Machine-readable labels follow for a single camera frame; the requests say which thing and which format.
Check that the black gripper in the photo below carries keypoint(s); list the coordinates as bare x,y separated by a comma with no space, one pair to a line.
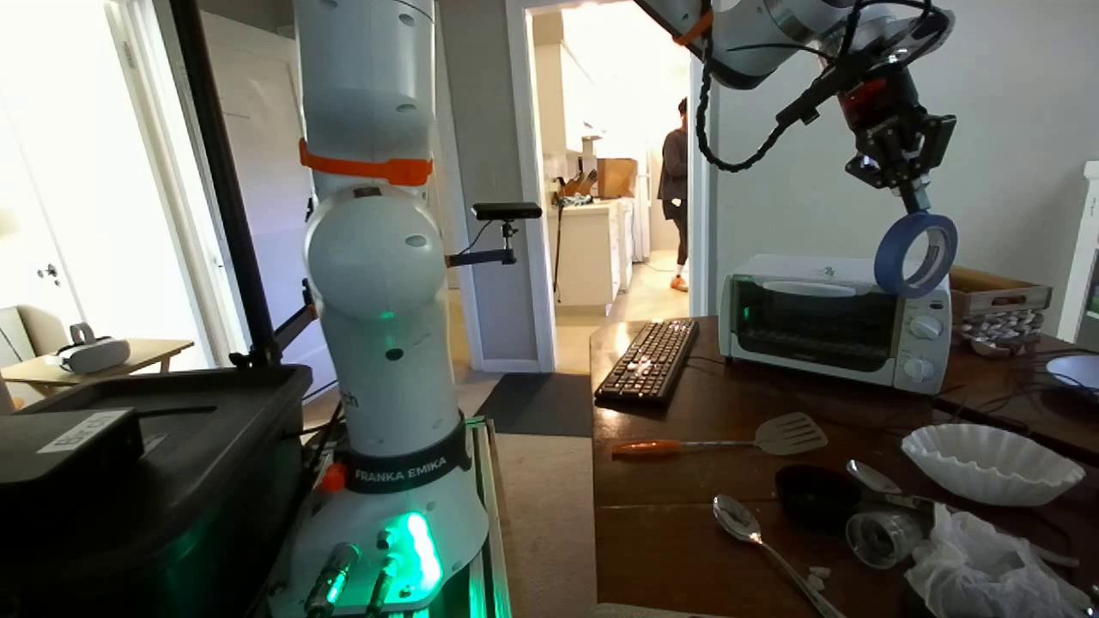
906,141

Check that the blue masking tape roll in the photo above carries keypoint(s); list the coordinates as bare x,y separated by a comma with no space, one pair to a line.
889,260

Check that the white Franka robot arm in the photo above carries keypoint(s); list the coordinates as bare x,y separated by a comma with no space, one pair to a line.
379,297

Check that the cardboard box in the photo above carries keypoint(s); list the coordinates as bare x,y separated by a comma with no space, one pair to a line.
1002,295

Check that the white toaster oven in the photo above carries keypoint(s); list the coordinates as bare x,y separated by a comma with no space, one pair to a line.
825,330

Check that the person in dark shirt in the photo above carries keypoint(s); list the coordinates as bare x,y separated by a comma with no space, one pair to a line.
676,183

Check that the blue plate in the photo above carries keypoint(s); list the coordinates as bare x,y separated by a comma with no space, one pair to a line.
1075,377

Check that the white fluted coffee filter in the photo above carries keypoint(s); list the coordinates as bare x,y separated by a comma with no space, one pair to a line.
985,465

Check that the small metal spoon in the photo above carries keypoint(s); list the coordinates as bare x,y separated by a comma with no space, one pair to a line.
876,480

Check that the black computer keyboard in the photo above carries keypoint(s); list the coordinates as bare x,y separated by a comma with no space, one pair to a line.
646,365

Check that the black round cup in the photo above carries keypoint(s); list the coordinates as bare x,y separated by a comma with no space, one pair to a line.
816,500

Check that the clear glass jar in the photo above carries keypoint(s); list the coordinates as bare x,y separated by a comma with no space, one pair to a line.
889,536

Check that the large metal spoon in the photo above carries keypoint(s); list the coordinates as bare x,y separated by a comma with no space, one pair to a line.
740,519

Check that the crumpled white paper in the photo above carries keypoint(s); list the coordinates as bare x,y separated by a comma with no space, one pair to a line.
996,573

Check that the black slanted pole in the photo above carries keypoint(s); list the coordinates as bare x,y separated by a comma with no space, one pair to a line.
225,183

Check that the black equipment case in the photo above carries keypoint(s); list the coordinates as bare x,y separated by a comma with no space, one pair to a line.
150,482

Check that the small wooden side table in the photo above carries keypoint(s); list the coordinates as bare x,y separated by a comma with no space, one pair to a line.
106,368

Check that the white VR headset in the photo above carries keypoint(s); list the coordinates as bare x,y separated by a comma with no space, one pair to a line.
90,353

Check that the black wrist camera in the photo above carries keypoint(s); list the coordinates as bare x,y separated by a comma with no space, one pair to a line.
825,98

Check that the black camera on stand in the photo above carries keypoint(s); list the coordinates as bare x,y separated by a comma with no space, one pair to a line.
504,212

